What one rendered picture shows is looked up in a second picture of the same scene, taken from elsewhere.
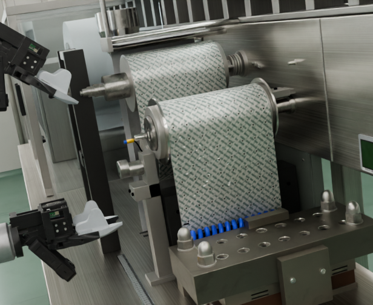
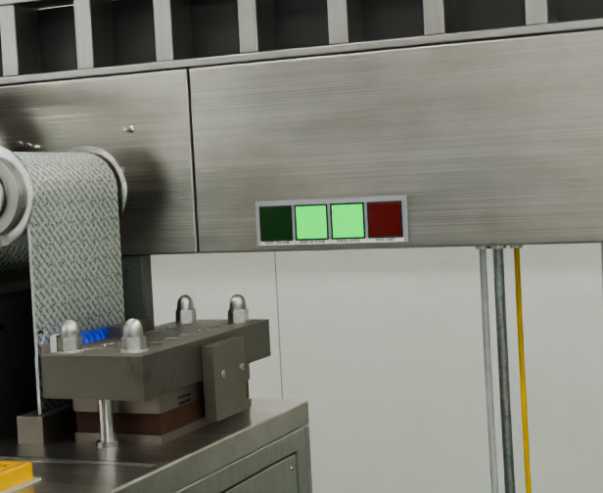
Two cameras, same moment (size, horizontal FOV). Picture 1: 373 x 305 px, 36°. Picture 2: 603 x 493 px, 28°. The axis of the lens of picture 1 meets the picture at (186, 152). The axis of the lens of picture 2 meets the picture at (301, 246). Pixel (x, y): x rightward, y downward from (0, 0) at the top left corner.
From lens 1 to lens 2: 1.17 m
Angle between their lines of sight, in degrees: 51
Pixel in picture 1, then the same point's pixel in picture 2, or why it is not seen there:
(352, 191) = not seen: hidden behind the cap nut
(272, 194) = (116, 304)
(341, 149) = (217, 231)
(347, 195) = not seen: hidden behind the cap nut
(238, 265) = (174, 348)
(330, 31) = (208, 83)
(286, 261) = (216, 347)
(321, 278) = (240, 376)
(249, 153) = (98, 240)
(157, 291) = not seen: outside the picture
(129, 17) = not seen: outside the picture
